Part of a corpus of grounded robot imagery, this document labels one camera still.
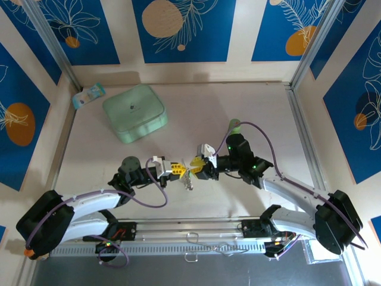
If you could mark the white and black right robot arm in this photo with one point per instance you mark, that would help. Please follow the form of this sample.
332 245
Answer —
285 187

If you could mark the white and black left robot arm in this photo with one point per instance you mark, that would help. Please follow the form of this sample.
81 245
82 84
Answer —
89 202

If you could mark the green cylindrical can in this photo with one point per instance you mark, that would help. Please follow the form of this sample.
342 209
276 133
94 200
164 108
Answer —
235 126

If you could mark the mint green zip case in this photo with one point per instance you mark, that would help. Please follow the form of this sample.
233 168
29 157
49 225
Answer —
134 110

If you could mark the wet wipes packet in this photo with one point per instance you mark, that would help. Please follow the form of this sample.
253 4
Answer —
87 96

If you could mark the bottle with orange cap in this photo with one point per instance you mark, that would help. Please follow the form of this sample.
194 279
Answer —
28 253

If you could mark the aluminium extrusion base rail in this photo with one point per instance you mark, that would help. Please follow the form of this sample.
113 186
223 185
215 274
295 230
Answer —
190 228

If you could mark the aluminium side rail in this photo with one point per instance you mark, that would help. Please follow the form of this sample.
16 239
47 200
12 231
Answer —
306 143

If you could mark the grey metal bracket plate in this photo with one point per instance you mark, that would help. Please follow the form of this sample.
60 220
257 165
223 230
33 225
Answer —
321 253

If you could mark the aluminium frame post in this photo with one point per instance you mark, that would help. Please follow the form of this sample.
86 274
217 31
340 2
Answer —
52 44
317 44

